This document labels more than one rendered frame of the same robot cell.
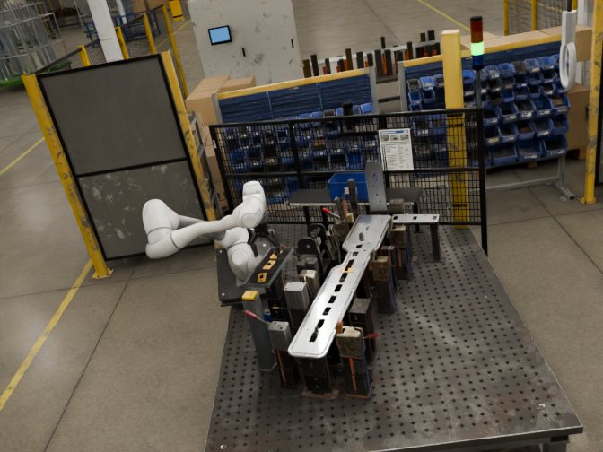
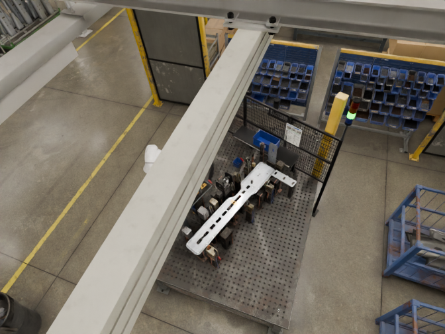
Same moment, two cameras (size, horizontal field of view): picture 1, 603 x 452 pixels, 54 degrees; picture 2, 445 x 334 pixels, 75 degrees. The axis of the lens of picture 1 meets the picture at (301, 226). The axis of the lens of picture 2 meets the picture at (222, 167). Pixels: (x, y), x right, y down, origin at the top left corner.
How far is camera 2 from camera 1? 178 cm
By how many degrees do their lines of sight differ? 30
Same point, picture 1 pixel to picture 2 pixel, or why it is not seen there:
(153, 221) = (148, 158)
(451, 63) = (335, 112)
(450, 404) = (244, 289)
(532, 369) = (288, 288)
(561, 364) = (328, 257)
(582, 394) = (326, 277)
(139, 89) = (183, 26)
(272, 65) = not seen: outside the picture
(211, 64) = not seen: outside the picture
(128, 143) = (175, 51)
